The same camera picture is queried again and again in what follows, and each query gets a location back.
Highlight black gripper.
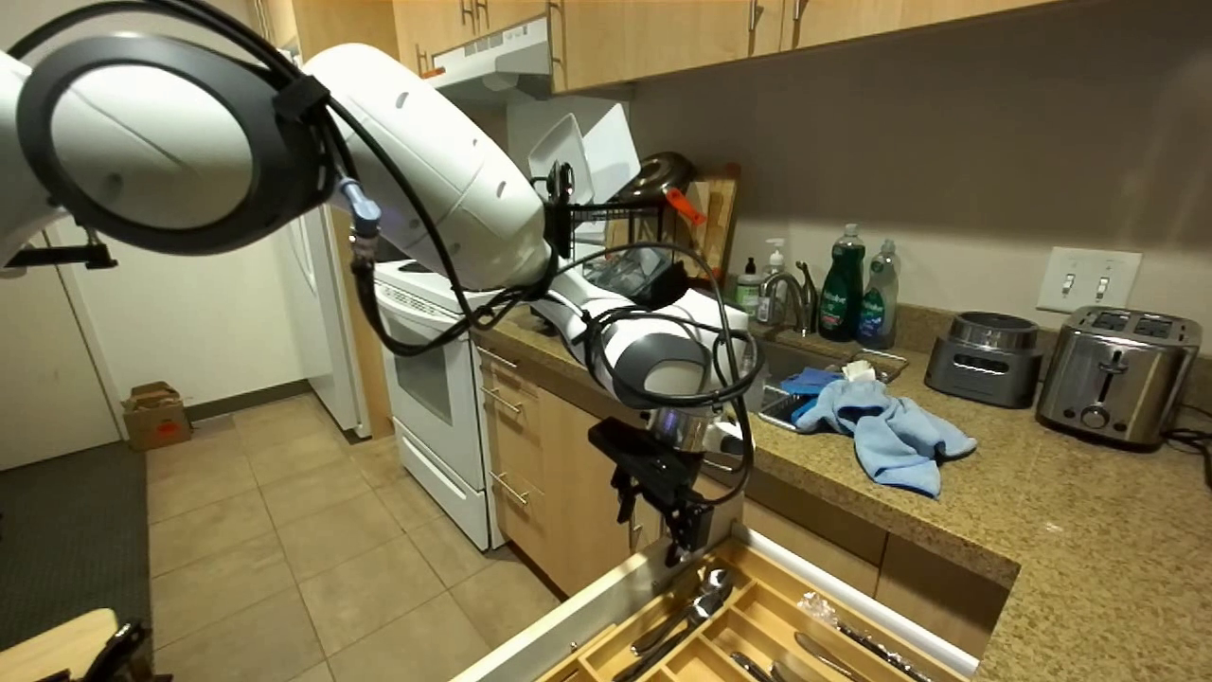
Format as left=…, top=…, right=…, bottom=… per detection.
left=585, top=417, right=712, bottom=566

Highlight white electric stove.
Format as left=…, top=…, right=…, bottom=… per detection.
left=376, top=263, right=503, bottom=555

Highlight white refrigerator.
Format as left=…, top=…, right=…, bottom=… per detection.
left=276, top=208, right=372, bottom=441

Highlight wooden cutting board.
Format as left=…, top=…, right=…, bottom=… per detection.
left=667, top=174, right=739, bottom=286

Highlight wall outlet plate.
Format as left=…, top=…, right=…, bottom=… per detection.
left=1038, top=247, right=1138, bottom=311

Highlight blue soap bottle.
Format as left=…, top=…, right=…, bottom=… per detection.
left=858, top=239, right=896, bottom=348

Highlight camera on tripod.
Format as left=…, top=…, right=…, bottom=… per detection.
left=5, top=239, right=118, bottom=275

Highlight wooden drawer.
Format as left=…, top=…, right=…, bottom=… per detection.
left=454, top=532, right=978, bottom=682

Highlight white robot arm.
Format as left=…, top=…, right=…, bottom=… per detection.
left=5, top=0, right=759, bottom=559

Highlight large silver spoon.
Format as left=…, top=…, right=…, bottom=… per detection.
left=614, top=566, right=733, bottom=682

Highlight silver toaster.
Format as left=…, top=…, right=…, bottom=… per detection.
left=1038, top=309, right=1200, bottom=451

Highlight blue cloth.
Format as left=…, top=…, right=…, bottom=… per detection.
left=780, top=367, right=978, bottom=497

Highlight black dish drying rack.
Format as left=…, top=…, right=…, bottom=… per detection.
left=541, top=153, right=694, bottom=311

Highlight stainless steel sink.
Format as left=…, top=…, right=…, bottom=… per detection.
left=756, top=333, right=910, bottom=426

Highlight wooden upper cabinets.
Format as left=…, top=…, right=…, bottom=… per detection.
left=238, top=0, right=1051, bottom=95

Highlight green dish soap bottle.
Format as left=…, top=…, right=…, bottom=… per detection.
left=819, top=225, right=863, bottom=340

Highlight wooden cutlery tray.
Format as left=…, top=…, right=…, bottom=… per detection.
left=535, top=550, right=978, bottom=682

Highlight black small appliance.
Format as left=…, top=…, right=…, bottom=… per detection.
left=924, top=311, right=1041, bottom=410

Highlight cardboard box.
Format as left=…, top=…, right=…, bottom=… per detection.
left=124, top=382, right=194, bottom=451

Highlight white range hood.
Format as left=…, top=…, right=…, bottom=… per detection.
left=427, top=16, right=552, bottom=100

